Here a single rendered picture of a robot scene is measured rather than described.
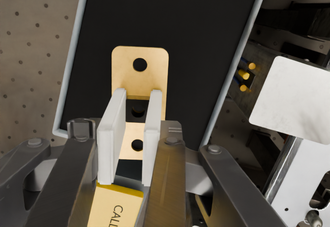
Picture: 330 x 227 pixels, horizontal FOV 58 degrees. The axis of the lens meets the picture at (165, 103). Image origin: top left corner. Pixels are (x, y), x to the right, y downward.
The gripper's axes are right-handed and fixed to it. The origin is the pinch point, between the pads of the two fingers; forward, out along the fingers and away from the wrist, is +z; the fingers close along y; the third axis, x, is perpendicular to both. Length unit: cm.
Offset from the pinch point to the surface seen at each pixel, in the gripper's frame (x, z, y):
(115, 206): -12.6, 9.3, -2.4
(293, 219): -26.5, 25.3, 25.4
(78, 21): 5.3, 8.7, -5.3
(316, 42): 0, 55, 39
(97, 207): -12.9, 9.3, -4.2
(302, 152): -13.8, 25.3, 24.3
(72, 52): 2.8, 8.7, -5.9
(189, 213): -23.6, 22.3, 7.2
